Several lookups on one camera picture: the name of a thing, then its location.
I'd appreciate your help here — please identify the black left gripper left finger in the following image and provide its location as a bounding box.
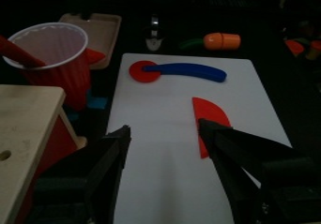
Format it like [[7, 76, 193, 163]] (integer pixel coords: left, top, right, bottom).
[[28, 124, 133, 224]]

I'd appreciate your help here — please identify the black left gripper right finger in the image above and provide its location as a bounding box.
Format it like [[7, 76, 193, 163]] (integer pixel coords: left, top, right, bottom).
[[197, 118, 321, 224]]

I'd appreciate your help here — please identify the red half-disc toy dough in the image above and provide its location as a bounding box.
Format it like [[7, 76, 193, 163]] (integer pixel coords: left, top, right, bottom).
[[190, 97, 232, 159]]

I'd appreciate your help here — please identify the blue flat piece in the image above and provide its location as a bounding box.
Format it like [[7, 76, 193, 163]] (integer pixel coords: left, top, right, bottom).
[[87, 89, 110, 111]]

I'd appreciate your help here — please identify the wooden block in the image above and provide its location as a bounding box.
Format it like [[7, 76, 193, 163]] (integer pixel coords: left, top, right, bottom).
[[0, 84, 89, 224]]

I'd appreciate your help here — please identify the white cutting board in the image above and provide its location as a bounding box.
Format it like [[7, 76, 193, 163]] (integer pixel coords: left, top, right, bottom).
[[106, 52, 293, 224]]

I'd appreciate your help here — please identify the red plastic cup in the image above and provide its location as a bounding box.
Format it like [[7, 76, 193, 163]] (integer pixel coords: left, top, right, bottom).
[[2, 22, 94, 112]]

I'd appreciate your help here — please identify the red toy piece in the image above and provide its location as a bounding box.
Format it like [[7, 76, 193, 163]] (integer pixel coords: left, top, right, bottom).
[[86, 48, 107, 65]]

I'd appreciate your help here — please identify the orange toy food piece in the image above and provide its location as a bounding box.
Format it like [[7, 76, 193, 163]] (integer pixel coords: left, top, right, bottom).
[[285, 38, 307, 57]]

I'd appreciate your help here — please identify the orange toy carrot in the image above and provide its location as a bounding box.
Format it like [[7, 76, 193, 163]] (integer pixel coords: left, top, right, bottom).
[[180, 32, 242, 52]]

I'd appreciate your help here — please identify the orange toy cylinder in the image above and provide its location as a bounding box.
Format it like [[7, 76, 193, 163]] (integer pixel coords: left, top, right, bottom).
[[305, 39, 321, 61]]

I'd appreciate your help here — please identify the red stick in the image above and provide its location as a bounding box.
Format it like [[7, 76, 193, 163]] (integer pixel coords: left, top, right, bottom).
[[0, 35, 49, 68]]

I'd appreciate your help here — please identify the wooden tray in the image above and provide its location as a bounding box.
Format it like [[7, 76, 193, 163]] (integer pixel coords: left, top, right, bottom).
[[58, 12, 123, 70]]

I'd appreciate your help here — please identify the metal spoon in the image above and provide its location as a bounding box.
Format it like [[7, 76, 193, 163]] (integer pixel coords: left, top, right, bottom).
[[143, 14, 168, 52]]

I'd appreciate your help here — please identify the toy pizza cutter blue handle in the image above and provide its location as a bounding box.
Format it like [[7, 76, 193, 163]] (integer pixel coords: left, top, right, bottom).
[[129, 60, 229, 83]]

